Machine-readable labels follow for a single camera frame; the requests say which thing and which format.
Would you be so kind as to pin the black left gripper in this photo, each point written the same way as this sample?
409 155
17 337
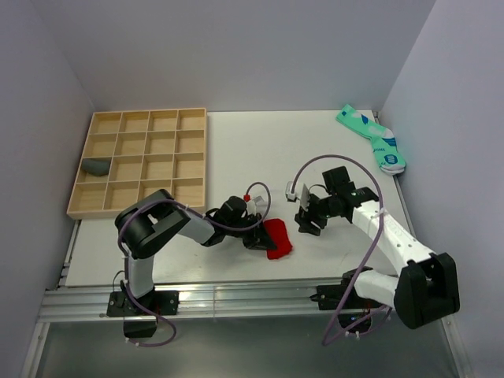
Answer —
259 239

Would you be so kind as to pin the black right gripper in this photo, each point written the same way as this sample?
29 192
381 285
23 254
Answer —
304 219

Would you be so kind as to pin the red Santa sock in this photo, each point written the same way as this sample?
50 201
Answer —
277 230

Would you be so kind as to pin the grey sock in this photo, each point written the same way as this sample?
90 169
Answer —
96 167

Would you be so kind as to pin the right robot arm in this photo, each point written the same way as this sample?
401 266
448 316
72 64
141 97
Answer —
424 287

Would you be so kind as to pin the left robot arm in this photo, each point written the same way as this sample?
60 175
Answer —
147 226

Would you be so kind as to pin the mint green patterned sock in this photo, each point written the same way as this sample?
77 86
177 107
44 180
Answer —
382 140

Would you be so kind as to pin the wooden compartment tray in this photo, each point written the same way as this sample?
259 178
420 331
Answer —
149 149

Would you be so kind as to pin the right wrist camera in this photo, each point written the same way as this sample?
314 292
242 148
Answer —
297 192

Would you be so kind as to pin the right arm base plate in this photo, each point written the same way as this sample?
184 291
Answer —
327 297

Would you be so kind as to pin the aluminium frame rail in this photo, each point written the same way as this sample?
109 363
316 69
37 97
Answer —
198 300

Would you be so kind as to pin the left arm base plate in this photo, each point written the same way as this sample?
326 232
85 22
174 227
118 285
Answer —
159 302

